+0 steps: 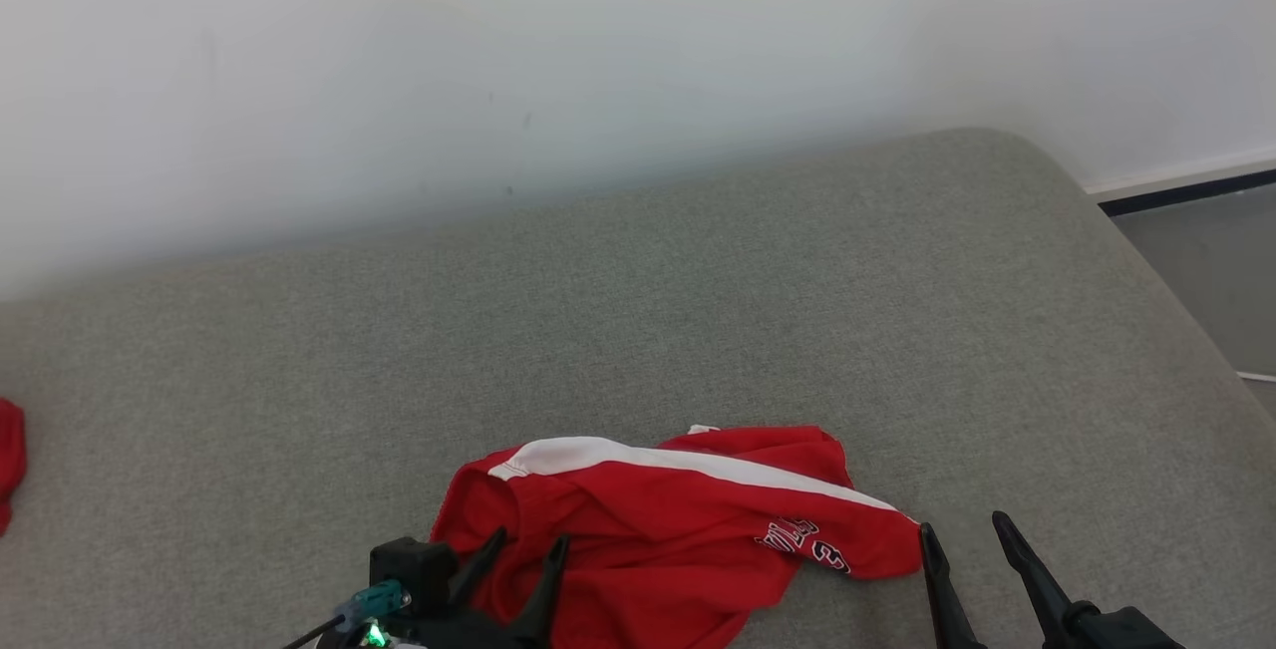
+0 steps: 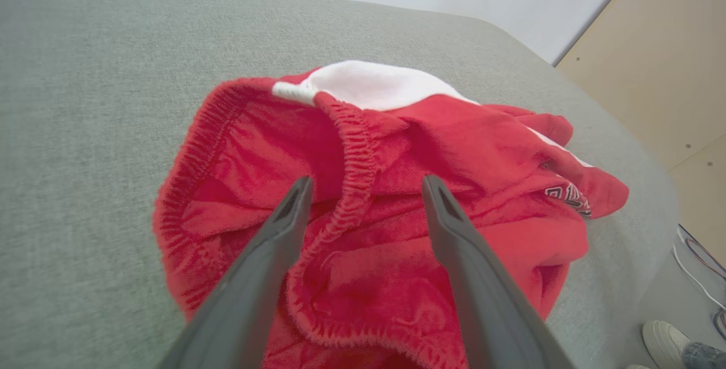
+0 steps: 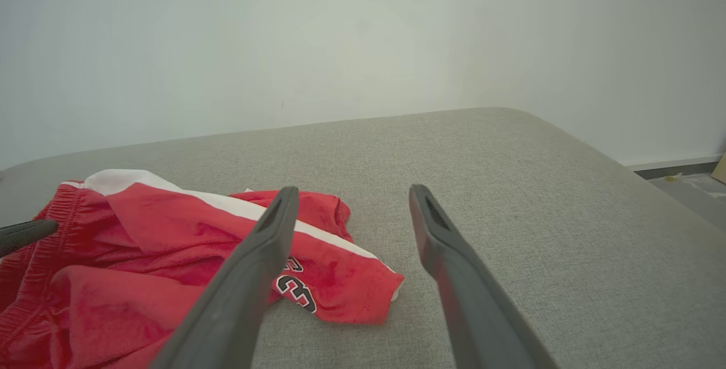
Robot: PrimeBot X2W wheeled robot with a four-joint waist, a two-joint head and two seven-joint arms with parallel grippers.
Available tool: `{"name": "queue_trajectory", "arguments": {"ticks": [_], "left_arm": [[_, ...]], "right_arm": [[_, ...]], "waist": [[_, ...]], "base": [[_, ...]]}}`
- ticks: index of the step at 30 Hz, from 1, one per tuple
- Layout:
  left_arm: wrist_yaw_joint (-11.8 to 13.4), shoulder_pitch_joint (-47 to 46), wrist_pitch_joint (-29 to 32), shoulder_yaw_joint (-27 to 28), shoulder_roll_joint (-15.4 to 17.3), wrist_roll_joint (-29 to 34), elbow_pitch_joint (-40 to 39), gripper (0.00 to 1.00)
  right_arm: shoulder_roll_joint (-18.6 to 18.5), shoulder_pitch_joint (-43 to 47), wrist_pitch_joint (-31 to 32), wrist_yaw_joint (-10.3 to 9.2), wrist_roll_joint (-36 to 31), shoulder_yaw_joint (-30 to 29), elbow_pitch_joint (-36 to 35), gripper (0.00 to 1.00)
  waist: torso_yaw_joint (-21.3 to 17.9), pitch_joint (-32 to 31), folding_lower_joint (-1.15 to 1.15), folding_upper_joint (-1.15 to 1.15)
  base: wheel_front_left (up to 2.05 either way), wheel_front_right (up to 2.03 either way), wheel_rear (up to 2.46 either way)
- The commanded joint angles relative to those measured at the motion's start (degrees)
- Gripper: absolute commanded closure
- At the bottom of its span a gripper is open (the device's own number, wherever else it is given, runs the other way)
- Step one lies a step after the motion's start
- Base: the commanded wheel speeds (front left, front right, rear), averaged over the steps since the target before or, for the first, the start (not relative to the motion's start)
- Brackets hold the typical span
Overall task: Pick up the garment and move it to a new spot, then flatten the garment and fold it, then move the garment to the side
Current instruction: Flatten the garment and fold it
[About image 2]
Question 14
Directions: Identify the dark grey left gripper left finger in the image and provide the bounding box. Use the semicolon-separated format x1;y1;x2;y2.
156;175;314;369

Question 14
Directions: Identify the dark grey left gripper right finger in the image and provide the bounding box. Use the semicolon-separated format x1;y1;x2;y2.
421;174;575;369

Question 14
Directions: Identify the red garment stack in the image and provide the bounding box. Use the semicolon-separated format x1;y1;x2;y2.
151;60;630;369

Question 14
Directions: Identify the white sneaker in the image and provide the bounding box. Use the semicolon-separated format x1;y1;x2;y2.
641;320;694;369

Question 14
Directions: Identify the blue jeans leg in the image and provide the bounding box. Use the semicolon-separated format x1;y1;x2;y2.
681;341;726;369

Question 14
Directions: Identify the beige wooden panel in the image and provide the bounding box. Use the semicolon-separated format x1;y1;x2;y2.
555;0;726;248

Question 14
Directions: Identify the white floor cable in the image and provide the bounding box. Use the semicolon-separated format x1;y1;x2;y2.
672;226;726;309

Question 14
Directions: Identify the red floor cable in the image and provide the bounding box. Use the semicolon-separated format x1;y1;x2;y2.
678;223;726;282

